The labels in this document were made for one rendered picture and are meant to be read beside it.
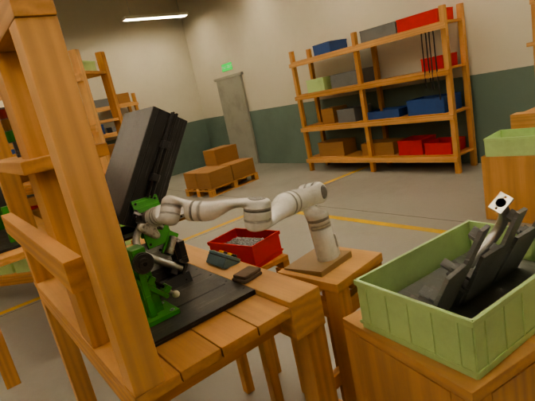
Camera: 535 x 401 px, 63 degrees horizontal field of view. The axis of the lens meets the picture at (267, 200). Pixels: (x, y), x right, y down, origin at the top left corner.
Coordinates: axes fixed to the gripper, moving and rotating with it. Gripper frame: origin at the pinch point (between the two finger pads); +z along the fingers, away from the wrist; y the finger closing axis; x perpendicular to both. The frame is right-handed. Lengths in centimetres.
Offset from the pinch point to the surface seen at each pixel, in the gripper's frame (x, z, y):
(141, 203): -7.8, 3.1, 3.3
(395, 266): -6, -72, -68
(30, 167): 10, -38, 44
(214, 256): -1.1, 2.6, -35.8
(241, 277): 8.7, -24.9, -38.0
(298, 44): -561, 433, -220
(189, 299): 23.0, -15.9, -24.7
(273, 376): 36, 18, -95
